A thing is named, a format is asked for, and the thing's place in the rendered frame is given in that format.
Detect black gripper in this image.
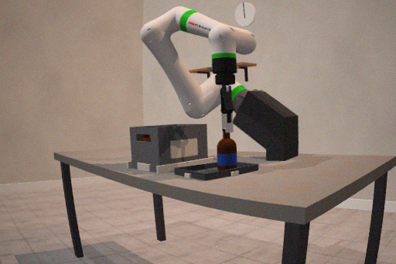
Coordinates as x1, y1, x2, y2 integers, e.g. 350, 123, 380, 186
215, 74, 235, 132

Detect grey divided crate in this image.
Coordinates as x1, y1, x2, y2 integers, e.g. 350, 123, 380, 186
130, 124, 208, 173

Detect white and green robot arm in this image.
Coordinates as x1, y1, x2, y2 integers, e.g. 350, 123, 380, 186
140, 6, 257, 118

